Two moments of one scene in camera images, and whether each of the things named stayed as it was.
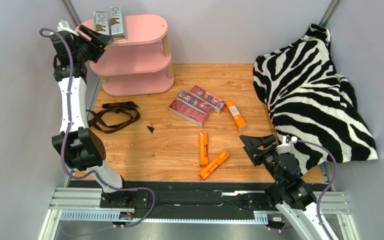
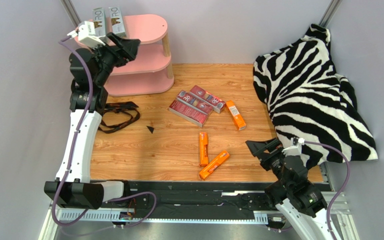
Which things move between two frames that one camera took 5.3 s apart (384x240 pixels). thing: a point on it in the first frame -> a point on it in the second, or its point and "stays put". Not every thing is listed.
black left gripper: (99, 42) -> (128, 53)
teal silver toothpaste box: (100, 22) stays put
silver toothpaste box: (117, 24) stays put
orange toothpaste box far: (240, 122) stays put
